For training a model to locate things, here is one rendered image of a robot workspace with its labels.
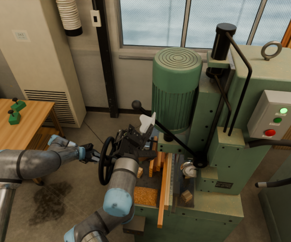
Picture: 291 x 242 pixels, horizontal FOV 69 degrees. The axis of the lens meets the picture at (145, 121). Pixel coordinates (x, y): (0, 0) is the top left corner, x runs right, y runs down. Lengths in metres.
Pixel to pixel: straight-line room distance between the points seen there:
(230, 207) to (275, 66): 0.74
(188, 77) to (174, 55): 0.11
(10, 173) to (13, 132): 1.19
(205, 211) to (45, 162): 0.79
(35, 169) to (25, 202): 1.41
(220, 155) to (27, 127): 1.69
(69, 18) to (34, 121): 0.93
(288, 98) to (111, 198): 0.58
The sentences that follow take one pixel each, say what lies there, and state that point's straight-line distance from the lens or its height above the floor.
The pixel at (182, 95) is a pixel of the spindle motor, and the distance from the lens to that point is 0.77.
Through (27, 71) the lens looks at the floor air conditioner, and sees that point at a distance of 2.38.
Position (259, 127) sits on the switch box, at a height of 1.37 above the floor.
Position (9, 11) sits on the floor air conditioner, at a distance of 2.14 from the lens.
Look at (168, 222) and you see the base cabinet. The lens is 1.37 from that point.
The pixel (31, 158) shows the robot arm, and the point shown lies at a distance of 0.92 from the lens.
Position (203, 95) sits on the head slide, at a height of 1.40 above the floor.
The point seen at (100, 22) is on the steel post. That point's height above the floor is 1.18.
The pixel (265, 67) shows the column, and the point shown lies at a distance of 0.79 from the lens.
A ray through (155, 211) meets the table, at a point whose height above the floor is 0.87.
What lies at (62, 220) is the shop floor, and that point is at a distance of 2.11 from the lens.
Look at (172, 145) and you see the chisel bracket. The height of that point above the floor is 1.06.
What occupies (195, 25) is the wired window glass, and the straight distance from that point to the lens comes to 2.18.
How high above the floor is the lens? 1.87
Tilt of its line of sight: 45 degrees down
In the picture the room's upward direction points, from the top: straight up
